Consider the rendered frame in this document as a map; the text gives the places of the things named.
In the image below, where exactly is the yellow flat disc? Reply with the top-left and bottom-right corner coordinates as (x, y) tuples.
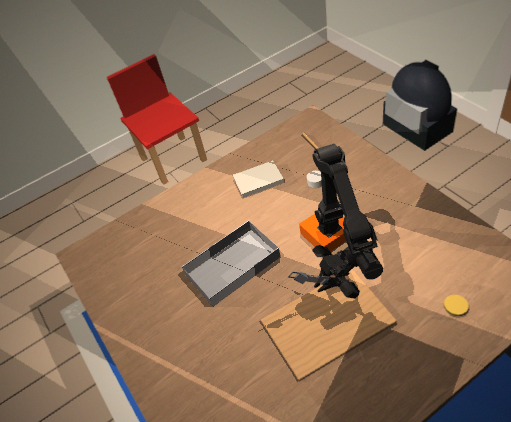
(443, 295), (469, 316)

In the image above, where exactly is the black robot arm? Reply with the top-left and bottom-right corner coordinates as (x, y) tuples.
(312, 144), (383, 280)

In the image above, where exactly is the white short cylinder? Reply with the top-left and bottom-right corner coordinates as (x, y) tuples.
(307, 171), (322, 188)

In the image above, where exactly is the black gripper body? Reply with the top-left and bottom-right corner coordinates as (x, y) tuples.
(312, 245), (360, 299)

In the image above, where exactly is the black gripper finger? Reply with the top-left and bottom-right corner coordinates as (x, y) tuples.
(317, 277), (340, 292)
(314, 268), (331, 288)

